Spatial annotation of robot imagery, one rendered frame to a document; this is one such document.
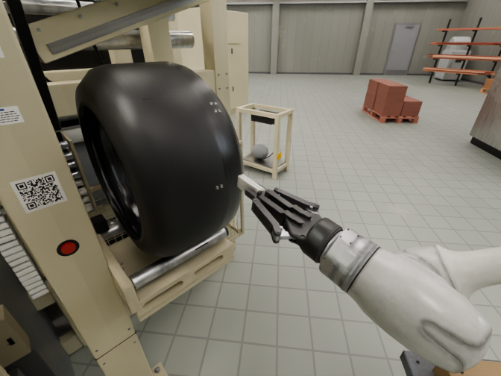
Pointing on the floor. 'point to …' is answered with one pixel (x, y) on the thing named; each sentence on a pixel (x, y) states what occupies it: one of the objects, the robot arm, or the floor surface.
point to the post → (60, 221)
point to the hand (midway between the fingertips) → (250, 188)
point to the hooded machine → (452, 59)
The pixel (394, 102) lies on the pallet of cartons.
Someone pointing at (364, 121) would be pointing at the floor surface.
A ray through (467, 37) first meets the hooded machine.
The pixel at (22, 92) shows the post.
